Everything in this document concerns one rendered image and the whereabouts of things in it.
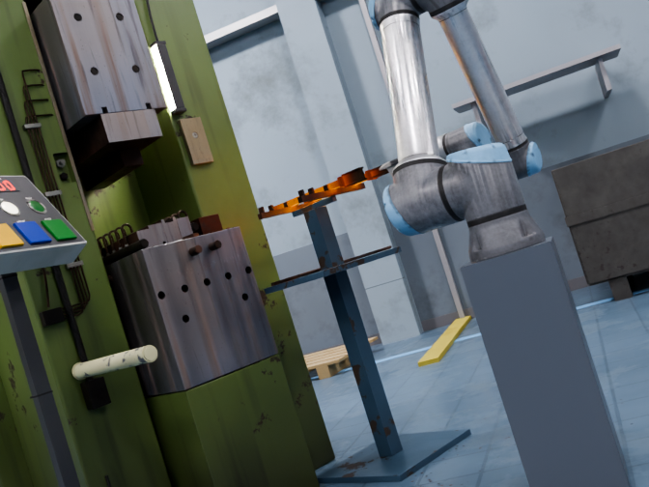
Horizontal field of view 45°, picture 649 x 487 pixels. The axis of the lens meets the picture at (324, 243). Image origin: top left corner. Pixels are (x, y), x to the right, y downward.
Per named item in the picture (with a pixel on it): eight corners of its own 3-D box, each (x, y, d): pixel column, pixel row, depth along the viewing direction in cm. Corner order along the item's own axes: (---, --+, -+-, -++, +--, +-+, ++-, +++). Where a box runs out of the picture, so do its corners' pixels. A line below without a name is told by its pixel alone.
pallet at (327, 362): (383, 348, 572) (379, 334, 572) (347, 373, 502) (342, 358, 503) (257, 380, 615) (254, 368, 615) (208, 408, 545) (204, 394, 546)
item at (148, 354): (162, 359, 204) (155, 340, 204) (145, 366, 200) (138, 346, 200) (91, 376, 236) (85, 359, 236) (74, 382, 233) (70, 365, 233)
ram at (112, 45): (188, 105, 267) (154, -6, 268) (85, 115, 240) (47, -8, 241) (131, 144, 297) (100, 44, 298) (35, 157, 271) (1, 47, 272)
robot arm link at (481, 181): (513, 207, 183) (490, 136, 184) (449, 227, 193) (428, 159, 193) (534, 201, 196) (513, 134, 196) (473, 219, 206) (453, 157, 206)
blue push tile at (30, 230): (52, 239, 203) (34, 220, 204) (32, 242, 196) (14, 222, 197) (49, 244, 204) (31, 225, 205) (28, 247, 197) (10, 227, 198)
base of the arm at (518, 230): (547, 237, 200) (534, 200, 200) (545, 242, 182) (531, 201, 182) (475, 258, 206) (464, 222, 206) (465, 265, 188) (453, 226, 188)
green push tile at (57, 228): (77, 236, 212) (60, 218, 214) (59, 239, 205) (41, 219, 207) (74, 241, 213) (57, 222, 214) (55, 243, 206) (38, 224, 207)
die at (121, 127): (163, 135, 257) (155, 108, 257) (108, 142, 243) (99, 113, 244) (106, 172, 288) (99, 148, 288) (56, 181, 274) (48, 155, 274)
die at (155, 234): (194, 238, 256) (186, 214, 256) (142, 251, 242) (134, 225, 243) (135, 264, 287) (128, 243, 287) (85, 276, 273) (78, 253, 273)
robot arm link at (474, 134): (481, 151, 230) (471, 119, 231) (447, 164, 239) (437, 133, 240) (496, 149, 237) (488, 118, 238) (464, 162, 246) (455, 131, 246)
